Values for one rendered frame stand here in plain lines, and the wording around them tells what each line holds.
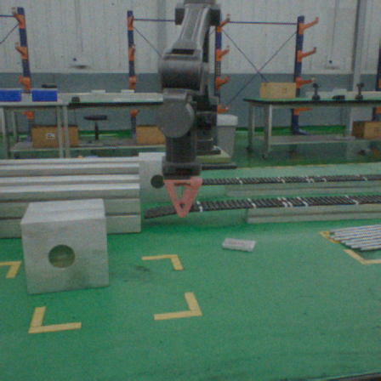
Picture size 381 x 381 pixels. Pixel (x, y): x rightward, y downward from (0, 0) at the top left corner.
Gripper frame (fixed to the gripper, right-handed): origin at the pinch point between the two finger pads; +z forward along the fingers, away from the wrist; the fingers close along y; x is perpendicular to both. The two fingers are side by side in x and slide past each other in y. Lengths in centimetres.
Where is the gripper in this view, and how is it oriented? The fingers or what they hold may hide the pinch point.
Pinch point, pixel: (181, 207)
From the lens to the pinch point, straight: 80.4
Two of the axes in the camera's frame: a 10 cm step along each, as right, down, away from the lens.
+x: 9.9, -0.3, 1.1
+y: 1.1, 2.5, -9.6
